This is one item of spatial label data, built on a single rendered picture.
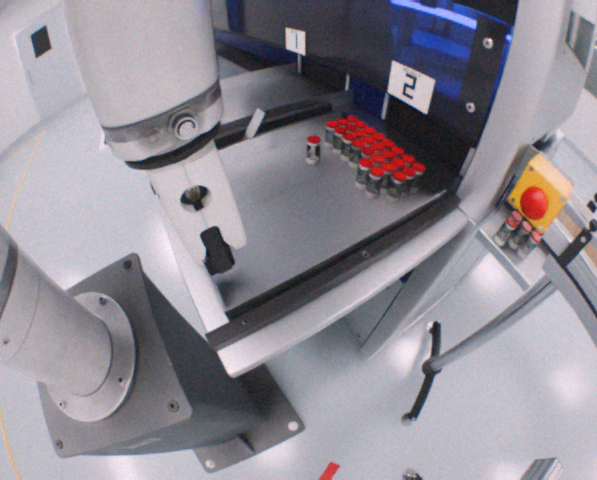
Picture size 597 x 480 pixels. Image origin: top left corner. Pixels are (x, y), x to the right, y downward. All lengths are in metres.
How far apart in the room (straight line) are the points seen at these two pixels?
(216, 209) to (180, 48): 0.11
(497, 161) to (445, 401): 1.09
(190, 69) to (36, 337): 0.25
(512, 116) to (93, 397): 0.62
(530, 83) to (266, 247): 0.39
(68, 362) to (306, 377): 0.99
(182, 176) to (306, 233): 0.23
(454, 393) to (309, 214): 1.12
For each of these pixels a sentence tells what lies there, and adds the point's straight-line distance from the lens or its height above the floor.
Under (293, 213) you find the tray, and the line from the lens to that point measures 0.39.
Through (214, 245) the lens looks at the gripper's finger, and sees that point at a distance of 0.22.
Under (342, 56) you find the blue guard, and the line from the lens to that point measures 0.58.
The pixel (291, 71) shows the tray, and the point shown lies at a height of 0.89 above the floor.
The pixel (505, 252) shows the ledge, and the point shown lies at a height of 0.88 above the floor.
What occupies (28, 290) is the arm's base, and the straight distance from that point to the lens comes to 0.28.
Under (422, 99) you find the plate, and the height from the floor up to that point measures 1.01.
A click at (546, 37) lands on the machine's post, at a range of 0.37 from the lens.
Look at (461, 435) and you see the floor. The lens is 1.37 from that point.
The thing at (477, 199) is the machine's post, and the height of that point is 0.92.
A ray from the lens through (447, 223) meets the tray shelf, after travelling 0.44.
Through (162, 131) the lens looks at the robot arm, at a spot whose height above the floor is 1.10.
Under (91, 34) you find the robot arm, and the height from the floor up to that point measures 1.17.
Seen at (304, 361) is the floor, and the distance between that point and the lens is 1.19.
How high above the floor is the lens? 1.17
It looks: 53 degrees down
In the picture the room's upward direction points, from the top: 1 degrees counter-clockwise
